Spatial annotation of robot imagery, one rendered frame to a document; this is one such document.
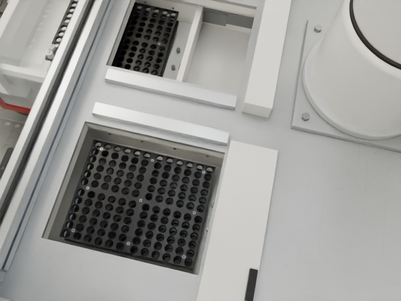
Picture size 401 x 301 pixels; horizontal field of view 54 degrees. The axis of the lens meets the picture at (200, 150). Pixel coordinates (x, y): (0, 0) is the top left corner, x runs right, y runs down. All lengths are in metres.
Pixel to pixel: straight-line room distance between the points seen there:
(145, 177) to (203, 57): 0.33
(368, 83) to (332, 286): 0.30
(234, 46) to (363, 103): 0.37
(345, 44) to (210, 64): 0.36
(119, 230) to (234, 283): 0.21
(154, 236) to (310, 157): 0.29
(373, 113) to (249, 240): 0.27
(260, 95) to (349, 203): 0.23
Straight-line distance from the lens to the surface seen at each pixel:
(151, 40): 0.83
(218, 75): 0.87
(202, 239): 0.73
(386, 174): 0.73
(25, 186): 0.63
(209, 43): 0.91
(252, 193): 0.63
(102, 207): 0.69
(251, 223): 0.62
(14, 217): 0.63
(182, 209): 0.67
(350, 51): 0.60
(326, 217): 0.67
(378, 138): 0.72
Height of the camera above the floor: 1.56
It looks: 68 degrees down
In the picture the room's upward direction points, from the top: 7 degrees clockwise
